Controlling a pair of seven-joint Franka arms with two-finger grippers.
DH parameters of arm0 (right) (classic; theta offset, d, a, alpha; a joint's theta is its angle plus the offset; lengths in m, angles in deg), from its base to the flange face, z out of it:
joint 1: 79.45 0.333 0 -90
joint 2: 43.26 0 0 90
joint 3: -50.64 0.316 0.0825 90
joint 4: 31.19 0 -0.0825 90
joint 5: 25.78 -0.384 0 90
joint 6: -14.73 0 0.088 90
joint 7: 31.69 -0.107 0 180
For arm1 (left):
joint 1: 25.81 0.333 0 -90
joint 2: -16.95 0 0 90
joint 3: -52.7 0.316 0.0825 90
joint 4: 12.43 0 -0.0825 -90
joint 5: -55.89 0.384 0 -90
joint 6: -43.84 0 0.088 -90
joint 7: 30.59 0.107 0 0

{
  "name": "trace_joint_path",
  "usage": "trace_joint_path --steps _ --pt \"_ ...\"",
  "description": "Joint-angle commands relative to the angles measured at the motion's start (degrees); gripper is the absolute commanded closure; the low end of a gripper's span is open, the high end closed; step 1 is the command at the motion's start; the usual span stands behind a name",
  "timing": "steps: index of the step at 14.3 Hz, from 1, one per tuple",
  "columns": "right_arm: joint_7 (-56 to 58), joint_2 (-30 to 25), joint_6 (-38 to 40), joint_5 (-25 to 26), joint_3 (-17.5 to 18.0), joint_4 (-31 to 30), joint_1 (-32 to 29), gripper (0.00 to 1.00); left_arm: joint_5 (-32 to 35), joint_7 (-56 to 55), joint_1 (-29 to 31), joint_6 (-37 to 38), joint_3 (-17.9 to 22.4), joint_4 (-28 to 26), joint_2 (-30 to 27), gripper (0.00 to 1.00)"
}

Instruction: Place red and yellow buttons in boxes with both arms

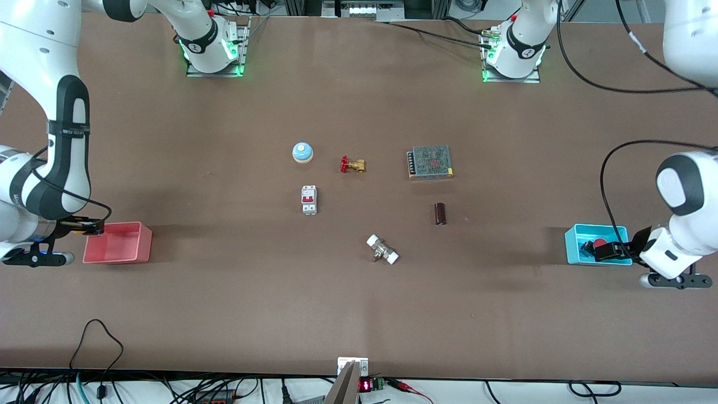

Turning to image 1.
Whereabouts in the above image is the red alligator clip lead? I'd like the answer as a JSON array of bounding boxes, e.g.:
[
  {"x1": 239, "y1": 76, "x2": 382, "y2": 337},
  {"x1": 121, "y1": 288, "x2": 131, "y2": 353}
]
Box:
[{"x1": 387, "y1": 379, "x2": 435, "y2": 404}]

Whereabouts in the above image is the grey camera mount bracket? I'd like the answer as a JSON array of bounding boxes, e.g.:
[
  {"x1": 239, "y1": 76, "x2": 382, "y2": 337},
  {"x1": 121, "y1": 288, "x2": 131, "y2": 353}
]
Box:
[{"x1": 324, "y1": 357, "x2": 370, "y2": 404}]

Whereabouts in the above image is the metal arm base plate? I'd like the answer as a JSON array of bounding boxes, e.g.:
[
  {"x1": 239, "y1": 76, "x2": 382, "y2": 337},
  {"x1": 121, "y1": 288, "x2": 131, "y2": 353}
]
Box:
[
  {"x1": 186, "y1": 16, "x2": 251, "y2": 78},
  {"x1": 481, "y1": 29, "x2": 542, "y2": 84}
]

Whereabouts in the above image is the black overhead cable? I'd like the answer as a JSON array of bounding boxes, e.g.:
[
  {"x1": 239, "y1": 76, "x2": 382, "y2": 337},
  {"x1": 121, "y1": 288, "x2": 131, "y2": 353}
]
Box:
[{"x1": 555, "y1": 0, "x2": 718, "y2": 94}]

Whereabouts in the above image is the metal mesh power supply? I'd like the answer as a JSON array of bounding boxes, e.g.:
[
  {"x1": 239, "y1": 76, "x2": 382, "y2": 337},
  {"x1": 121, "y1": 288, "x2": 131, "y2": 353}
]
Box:
[{"x1": 407, "y1": 145, "x2": 454, "y2": 180}]

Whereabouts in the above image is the white capped pipe valve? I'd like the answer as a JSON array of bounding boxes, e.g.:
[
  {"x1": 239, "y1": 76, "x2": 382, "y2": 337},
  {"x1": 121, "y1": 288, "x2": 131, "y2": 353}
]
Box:
[{"x1": 366, "y1": 235, "x2": 399, "y2": 265}]

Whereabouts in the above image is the black cable loop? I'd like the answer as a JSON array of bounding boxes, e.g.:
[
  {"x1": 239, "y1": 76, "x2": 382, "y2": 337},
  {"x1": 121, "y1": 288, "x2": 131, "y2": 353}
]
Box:
[{"x1": 68, "y1": 319, "x2": 125, "y2": 400}]

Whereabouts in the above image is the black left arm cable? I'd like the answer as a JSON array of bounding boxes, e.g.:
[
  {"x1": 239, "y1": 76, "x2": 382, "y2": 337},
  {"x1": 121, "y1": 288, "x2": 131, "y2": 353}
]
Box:
[{"x1": 600, "y1": 140, "x2": 718, "y2": 247}]

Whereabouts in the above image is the cyan plastic box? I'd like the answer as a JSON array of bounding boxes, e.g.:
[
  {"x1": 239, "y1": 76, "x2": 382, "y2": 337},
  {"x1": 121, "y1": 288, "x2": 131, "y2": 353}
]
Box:
[{"x1": 564, "y1": 224, "x2": 633, "y2": 266}]

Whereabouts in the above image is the red plastic box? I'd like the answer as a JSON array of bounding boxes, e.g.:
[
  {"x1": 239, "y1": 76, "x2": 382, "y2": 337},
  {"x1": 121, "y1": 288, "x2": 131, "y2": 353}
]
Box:
[{"x1": 82, "y1": 222, "x2": 153, "y2": 264}]

